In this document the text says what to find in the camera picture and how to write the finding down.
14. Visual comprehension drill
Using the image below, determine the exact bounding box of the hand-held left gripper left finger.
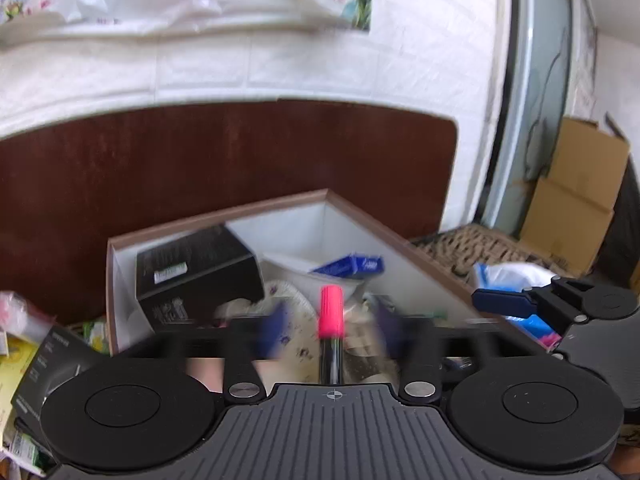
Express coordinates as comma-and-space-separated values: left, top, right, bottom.
145, 300, 296, 406

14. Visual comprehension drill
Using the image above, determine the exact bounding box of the black charger box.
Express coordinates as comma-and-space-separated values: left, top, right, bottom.
12, 324, 108, 441

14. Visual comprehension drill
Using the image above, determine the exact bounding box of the tape roll in clear bag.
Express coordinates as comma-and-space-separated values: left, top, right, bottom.
0, 290, 56, 332

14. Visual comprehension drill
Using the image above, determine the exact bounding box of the black marker pink cap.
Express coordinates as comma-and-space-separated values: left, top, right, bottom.
317, 285, 346, 386

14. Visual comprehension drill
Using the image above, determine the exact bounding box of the blue packet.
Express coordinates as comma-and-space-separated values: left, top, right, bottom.
310, 252, 385, 281

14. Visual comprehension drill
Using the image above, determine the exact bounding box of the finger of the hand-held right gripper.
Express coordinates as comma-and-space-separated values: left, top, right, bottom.
471, 275, 591, 333

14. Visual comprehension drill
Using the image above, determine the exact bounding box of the white yellow barcode box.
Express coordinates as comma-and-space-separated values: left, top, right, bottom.
0, 330, 46, 411

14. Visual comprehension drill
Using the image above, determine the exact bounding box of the flattened cardboard box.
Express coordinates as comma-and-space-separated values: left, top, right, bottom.
517, 115, 633, 273

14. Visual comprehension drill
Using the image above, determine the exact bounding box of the brown cardboard box white inside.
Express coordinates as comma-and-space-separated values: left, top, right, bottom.
106, 188, 501, 358

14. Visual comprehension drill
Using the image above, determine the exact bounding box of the brown wooden headboard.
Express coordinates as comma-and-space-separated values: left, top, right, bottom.
0, 100, 460, 326

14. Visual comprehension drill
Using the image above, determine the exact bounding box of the grey sliding door frame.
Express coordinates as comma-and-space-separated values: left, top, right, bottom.
480, 0, 576, 231

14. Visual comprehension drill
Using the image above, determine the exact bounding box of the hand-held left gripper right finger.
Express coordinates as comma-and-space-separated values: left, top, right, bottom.
375, 302, 540, 406

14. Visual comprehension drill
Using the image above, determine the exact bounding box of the long black box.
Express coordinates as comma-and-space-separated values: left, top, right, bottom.
136, 225, 266, 333

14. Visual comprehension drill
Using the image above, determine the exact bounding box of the white blue plastic bag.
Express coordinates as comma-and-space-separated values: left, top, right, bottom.
470, 261, 566, 351

